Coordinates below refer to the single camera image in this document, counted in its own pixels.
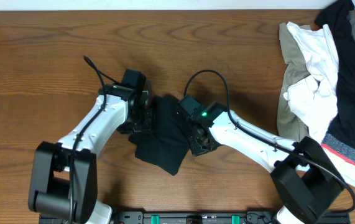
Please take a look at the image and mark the black polo shirt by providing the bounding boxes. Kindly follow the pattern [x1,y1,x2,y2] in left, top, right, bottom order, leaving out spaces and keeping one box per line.
[129,95,190,175]

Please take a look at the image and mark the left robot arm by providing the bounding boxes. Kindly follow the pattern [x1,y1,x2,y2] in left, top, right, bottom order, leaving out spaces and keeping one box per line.
[28,69,152,224]

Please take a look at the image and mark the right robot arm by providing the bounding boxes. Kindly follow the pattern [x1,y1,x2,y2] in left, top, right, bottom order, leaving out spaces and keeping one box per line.
[177,95,348,223]

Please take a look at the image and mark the khaki shorts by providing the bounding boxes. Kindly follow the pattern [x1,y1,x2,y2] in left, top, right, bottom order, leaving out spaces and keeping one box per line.
[277,23,318,142]

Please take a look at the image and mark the white shirt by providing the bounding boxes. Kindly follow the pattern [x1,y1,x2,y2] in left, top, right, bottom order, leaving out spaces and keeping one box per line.
[277,22,355,187]

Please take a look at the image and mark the black garment with striped band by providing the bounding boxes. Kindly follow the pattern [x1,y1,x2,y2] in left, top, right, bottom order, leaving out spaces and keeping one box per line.
[315,0,355,166]

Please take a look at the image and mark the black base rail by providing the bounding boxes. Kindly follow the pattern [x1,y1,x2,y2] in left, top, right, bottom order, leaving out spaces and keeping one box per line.
[38,211,351,224]

